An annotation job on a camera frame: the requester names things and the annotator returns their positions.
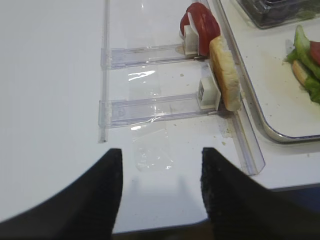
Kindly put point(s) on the clear bread pusher track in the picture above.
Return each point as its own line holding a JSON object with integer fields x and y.
{"x": 119, "y": 113}

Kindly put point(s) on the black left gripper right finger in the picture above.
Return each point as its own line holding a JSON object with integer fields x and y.
{"x": 239, "y": 208}

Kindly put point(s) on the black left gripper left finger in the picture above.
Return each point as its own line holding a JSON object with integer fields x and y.
{"x": 85, "y": 210}

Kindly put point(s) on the tomato slice on lettuce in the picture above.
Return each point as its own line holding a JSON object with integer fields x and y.
{"x": 315, "y": 51}

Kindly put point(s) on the white tomato pusher block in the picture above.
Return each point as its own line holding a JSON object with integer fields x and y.
{"x": 189, "y": 35}

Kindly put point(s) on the clear acrylic rail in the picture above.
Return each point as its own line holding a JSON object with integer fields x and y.
{"x": 241, "y": 128}
{"x": 106, "y": 62}

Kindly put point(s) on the clear plastic container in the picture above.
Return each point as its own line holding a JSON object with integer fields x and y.
{"x": 271, "y": 13}

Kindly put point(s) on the white bread slice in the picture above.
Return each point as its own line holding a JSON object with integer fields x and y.
{"x": 224, "y": 69}

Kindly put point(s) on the white metal tray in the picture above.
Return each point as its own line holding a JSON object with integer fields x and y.
{"x": 284, "y": 107}

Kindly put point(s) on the green lettuce leaf on tray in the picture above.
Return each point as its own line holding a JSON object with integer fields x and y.
{"x": 301, "y": 52}

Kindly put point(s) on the clear tomato pusher track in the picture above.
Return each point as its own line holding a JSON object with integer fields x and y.
{"x": 141, "y": 56}

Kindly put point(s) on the bottom bun on tray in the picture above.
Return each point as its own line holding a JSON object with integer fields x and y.
{"x": 300, "y": 72}

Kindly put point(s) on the white bread pusher block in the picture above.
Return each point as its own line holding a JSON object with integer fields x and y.
{"x": 209, "y": 94}

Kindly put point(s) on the clear rear acrylic rail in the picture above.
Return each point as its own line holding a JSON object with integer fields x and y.
{"x": 106, "y": 62}

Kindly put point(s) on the clear front acrylic rail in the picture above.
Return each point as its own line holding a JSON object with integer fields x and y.
{"x": 241, "y": 128}

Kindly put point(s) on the red tomato slices stack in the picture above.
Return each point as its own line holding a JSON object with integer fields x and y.
{"x": 205, "y": 24}

